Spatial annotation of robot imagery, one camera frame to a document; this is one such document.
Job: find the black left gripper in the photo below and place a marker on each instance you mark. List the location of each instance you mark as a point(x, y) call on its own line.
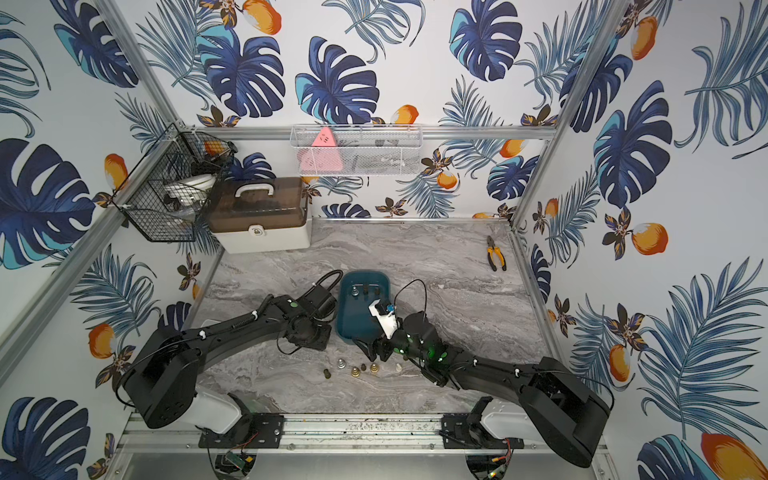
point(318, 335)

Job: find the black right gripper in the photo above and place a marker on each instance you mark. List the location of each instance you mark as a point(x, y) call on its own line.
point(370, 348)

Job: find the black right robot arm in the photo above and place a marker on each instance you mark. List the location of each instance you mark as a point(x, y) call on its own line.
point(569, 416)

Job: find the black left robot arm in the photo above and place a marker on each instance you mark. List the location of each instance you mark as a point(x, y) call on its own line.
point(161, 384)

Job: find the teal plastic storage box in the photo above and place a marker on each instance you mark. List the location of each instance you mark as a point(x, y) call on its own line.
point(354, 320)

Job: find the white storage case brown lid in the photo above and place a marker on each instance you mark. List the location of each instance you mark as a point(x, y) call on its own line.
point(249, 216)

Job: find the orange black pliers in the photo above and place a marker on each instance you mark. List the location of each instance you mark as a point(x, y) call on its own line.
point(495, 257)

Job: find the pink triangle card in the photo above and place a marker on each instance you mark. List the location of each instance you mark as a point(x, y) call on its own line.
point(322, 156)

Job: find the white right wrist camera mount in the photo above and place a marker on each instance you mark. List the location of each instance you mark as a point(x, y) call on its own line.
point(384, 313)

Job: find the aluminium front rail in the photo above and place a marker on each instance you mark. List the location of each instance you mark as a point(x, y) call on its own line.
point(309, 434)

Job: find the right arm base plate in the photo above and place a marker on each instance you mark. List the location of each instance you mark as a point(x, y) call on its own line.
point(464, 431)

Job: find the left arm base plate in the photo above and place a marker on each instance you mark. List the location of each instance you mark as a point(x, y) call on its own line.
point(253, 431)

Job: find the white mesh wall shelf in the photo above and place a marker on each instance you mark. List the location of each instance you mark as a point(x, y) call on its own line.
point(368, 150)

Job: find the black wire basket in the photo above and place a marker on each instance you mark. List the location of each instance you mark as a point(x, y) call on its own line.
point(164, 197)

